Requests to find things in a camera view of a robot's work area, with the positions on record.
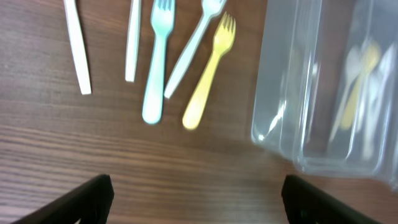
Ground white spoon top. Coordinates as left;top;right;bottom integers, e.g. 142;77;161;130
375;44;397;128

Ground white spoon thick handle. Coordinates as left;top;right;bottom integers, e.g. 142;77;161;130
362;74;381;161

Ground white fork slanted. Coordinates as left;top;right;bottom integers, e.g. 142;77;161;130
164;0;227;99

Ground yellow fork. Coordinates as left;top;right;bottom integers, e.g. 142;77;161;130
182;12;236;130

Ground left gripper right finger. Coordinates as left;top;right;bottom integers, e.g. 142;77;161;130
281;175;378;224

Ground light blue fork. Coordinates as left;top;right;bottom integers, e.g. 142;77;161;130
142;0;175;124

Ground left clear plastic container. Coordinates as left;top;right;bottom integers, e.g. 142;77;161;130
251;0;356;161

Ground yellow spoon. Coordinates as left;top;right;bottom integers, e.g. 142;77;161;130
339;41;381;130

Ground white fork far left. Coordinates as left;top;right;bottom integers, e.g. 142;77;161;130
63;0;91;95

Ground white fork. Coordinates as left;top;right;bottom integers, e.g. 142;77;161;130
125;0;142;82
63;0;91;95

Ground clear plastic container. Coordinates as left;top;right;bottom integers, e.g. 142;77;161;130
292;1;397;189
251;0;356;161

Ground right clear plastic container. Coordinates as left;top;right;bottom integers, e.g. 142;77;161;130
292;1;397;189

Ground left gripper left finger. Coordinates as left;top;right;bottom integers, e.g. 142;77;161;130
14;174;114;224

